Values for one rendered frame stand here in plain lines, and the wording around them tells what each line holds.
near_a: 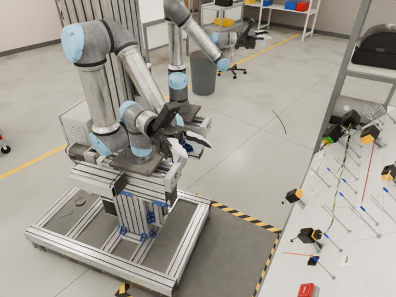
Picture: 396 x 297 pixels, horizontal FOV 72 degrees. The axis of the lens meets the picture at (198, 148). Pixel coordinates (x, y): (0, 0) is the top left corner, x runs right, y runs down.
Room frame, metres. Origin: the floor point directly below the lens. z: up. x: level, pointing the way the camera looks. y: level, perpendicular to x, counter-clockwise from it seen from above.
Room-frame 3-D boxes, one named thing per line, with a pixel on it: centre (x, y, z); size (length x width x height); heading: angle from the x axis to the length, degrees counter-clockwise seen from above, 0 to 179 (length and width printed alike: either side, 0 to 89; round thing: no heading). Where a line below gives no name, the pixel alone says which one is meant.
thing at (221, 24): (6.48, -0.57, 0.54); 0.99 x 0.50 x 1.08; 142
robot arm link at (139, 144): (0.81, 0.19, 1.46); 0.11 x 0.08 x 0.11; 134
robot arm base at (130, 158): (1.08, 0.29, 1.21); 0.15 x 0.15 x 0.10
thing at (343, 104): (1.63, -1.08, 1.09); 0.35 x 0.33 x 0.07; 149
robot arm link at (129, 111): (0.80, 0.21, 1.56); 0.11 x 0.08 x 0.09; 44
